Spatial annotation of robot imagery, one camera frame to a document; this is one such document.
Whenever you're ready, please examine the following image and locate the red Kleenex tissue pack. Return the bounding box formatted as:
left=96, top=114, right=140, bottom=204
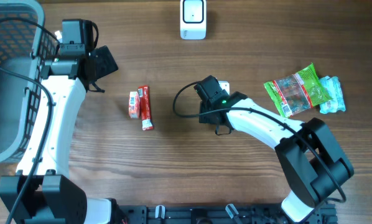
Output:
left=128, top=91, right=141, bottom=119

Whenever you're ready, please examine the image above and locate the red stick sachet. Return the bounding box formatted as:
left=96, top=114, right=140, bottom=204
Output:
left=138, top=85, right=154, bottom=131

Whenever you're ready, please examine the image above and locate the green snack bag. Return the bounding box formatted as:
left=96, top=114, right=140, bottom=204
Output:
left=264, top=63, right=332, bottom=118

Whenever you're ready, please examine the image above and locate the mint wet wipes pack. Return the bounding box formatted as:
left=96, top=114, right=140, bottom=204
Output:
left=320, top=76, right=346, bottom=114

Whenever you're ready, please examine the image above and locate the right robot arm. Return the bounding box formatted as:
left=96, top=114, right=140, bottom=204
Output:
left=199, top=90, right=354, bottom=222

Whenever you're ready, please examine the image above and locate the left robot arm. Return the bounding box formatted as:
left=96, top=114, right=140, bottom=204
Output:
left=0, top=45, right=125, bottom=223

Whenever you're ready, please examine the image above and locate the white barcode scanner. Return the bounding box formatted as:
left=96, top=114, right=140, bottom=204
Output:
left=180, top=0, right=207, bottom=40

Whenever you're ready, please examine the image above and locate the grey plastic shopping basket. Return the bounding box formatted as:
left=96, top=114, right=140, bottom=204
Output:
left=0, top=0, right=56, bottom=163

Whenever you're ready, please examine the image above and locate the black right camera cable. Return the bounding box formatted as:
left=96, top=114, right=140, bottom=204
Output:
left=172, top=81, right=348, bottom=205

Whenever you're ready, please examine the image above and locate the black camera cable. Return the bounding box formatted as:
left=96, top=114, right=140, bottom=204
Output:
left=172, top=81, right=348, bottom=205
left=0, top=17, right=62, bottom=224

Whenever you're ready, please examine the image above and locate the black left camera cable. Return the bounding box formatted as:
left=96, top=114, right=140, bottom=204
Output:
left=0, top=17, right=62, bottom=224

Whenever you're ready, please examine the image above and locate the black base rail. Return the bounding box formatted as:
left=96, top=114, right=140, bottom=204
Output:
left=111, top=203, right=338, bottom=224

